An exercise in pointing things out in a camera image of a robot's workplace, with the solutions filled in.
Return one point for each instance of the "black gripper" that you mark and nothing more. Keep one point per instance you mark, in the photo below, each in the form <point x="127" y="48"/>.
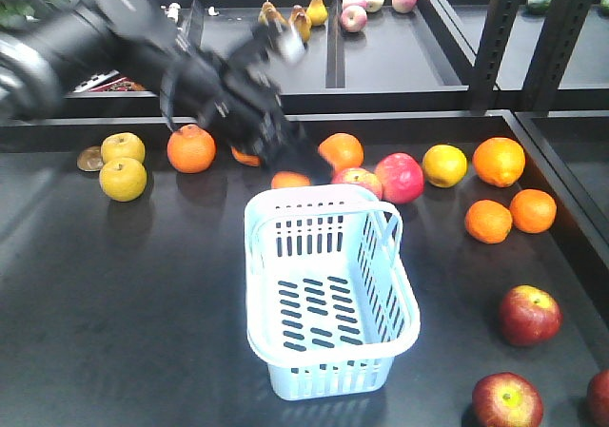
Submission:
<point x="246" y="110"/>

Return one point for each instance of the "light blue plastic basket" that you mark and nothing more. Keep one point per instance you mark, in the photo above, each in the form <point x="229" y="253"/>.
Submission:
<point x="328" y="301"/>

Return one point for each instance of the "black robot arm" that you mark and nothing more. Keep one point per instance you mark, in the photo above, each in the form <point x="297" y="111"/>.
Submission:
<point x="41" y="64"/>

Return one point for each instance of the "pink red apple left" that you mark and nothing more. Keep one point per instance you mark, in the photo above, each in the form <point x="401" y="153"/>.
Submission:
<point x="362" y="177"/>

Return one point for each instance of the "pink red apple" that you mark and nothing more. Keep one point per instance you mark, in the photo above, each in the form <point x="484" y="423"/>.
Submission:
<point x="401" y="178"/>
<point x="362" y="177"/>

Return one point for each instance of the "pink red apple right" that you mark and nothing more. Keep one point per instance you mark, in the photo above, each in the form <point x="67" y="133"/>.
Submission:
<point x="401" y="178"/>

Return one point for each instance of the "yellow orange citrus fruit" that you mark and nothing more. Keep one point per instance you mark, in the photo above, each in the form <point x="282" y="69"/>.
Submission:
<point x="444" y="166"/>

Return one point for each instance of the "large orange right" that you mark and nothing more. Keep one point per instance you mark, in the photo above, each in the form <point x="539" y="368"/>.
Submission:
<point x="499" y="161"/>

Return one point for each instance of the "small orange lower left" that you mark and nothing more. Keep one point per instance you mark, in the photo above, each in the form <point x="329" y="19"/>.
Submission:
<point x="488" y="221"/>

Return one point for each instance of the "small orange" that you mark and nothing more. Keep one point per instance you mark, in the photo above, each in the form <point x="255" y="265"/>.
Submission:
<point x="488" y="221"/>
<point x="533" y="211"/>

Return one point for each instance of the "small orange lower right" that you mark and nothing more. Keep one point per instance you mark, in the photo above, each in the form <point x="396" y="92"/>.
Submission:
<point x="533" y="211"/>

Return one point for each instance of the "dark red apple upper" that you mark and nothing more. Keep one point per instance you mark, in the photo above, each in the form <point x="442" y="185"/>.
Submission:
<point x="529" y="316"/>

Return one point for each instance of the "dark red apple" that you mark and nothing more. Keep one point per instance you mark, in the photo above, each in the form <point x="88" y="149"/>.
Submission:
<point x="507" y="399"/>
<point x="529" y="316"/>

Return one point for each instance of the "dark red apple lower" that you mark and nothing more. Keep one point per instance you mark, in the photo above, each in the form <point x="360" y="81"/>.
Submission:
<point x="507" y="399"/>

